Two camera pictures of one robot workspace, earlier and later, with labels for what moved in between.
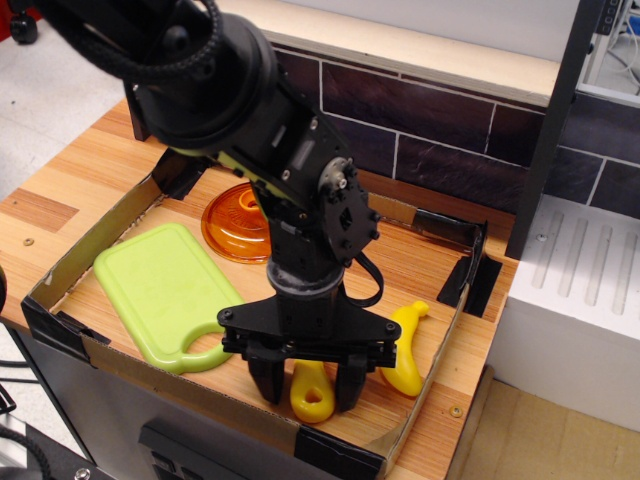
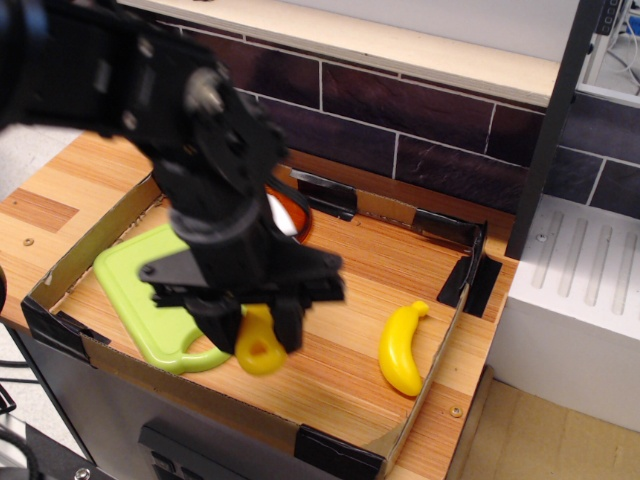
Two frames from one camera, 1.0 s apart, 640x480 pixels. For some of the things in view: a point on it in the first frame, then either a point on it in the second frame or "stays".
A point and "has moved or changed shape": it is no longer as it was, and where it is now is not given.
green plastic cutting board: [163, 288] stays
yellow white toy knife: [307, 374] has moved or changed shape
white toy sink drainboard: [569, 331] stays
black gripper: [308, 320] -> [228, 266]
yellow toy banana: [405, 376] stays
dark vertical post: [553, 123] stays
